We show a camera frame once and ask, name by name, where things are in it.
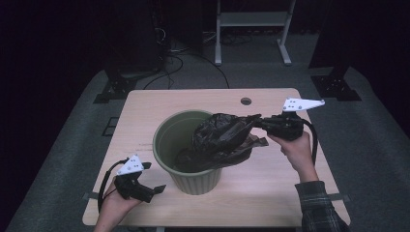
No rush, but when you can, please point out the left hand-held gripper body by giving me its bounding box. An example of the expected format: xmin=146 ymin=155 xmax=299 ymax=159
xmin=114 ymin=154 xmax=156 ymax=203

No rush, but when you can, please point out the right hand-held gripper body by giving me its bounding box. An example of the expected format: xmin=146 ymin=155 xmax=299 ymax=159
xmin=267 ymin=97 xmax=326 ymax=141

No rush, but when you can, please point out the green plastic trash bin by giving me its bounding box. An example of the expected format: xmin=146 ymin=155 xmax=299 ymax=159
xmin=152 ymin=109 xmax=223 ymax=196

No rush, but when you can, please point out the black plastic garbage bag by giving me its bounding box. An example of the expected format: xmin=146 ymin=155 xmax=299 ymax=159
xmin=173 ymin=112 xmax=270 ymax=173

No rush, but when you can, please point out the person's left hand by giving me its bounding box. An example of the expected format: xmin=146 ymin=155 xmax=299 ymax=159
xmin=103 ymin=179 xmax=143 ymax=217

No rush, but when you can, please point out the person's right hand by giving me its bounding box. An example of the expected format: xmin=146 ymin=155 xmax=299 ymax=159
xmin=267 ymin=130 xmax=316 ymax=172

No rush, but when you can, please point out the black stand base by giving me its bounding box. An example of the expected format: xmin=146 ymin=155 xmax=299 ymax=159
xmin=309 ymin=66 xmax=362 ymax=102
xmin=93 ymin=69 xmax=138 ymax=104

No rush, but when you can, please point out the dark cabinet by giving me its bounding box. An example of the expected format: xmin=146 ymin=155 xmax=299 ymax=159
xmin=105 ymin=0 xmax=165 ymax=73

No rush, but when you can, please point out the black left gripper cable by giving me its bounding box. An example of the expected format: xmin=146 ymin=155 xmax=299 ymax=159
xmin=97 ymin=158 xmax=130 ymax=214

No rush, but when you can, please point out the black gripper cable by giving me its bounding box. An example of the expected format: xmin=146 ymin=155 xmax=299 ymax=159
xmin=299 ymin=118 xmax=319 ymax=166
xmin=97 ymin=158 xmax=130 ymax=214

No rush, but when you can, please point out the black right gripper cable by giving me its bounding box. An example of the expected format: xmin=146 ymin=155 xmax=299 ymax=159
xmin=299 ymin=118 xmax=319 ymax=166

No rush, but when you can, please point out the long black floor cable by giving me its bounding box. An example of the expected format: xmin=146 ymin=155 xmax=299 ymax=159
xmin=190 ymin=52 xmax=230 ymax=90

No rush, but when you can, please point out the tangle of black cables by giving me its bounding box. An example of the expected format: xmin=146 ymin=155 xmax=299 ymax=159
xmin=202 ymin=30 xmax=255 ymax=46

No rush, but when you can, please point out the looped black floor cable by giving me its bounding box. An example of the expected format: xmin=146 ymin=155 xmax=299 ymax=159
xmin=143 ymin=54 xmax=185 ymax=90

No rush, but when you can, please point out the white metal stand frame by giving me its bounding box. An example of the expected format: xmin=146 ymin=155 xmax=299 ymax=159
xmin=214 ymin=0 xmax=297 ymax=67

